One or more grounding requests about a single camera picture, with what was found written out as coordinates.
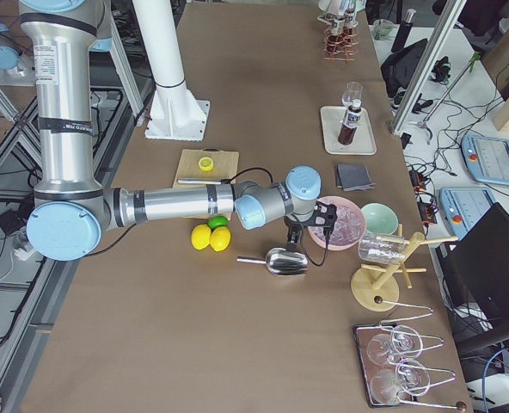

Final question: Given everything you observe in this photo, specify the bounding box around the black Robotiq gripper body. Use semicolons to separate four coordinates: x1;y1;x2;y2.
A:
284;200;337;228

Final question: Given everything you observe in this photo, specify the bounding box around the tea bottle white cap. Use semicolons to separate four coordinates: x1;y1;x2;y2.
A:
338;99;362;145

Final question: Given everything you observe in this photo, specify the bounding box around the copper wire bottle basket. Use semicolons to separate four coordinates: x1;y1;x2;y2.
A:
322;16;359;62

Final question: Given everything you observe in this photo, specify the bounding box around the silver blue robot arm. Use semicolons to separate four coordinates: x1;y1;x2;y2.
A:
20;1;336;261

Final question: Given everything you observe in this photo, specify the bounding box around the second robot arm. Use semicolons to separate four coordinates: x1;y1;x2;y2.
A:
0;23;35;87

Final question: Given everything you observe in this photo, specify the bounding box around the tea bottle in basket rear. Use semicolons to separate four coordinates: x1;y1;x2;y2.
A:
328;0;350;43

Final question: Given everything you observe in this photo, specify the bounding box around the pink bowl of ice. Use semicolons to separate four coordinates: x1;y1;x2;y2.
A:
318;195;366;251

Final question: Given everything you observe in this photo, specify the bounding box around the steel ice scoop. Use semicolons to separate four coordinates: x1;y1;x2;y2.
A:
236;247;308;276

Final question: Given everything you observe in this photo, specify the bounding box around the grey folded cloth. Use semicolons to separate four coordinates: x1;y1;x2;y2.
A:
335;163;374;192

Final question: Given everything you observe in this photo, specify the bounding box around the green bowl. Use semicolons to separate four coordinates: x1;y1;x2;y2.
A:
361;203;399;235

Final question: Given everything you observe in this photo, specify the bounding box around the clear glass jar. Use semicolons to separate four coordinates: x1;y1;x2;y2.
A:
358;232;408;264

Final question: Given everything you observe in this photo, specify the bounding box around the whole lemon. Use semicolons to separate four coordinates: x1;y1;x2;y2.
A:
210;226;231;252
190;224;212;250

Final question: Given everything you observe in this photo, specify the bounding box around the green lime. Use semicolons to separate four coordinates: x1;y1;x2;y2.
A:
207;215;229;231

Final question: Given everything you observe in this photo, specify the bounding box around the cream rabbit tray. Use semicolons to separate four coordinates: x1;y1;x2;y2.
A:
320;106;377;156

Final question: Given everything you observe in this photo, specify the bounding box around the wooden mug tree stand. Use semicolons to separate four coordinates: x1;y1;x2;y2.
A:
351;225;458;311

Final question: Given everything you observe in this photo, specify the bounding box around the bamboo cutting board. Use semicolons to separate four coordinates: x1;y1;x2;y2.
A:
173;149;239;188

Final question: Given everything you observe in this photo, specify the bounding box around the lemon half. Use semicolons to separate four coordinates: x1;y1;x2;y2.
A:
198;157;214;172

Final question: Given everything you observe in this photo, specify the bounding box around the clear wine glass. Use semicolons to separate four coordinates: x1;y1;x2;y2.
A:
341;82;363;107

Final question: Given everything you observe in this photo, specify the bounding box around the blue teach pendant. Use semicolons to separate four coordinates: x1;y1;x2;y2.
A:
439;187;496;239
461;134;509;186

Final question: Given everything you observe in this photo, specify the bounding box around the upside-down wine glass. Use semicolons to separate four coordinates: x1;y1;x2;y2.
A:
370;360;430;405
366;325;423;366

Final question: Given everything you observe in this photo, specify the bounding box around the dark tray with glasses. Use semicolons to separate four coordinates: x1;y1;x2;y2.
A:
353;324;422;409

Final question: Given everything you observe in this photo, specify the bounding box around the black monitor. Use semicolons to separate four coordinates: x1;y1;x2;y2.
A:
450;203;509;321

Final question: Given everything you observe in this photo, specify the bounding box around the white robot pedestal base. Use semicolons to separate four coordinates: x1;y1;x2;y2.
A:
133;0;210;142

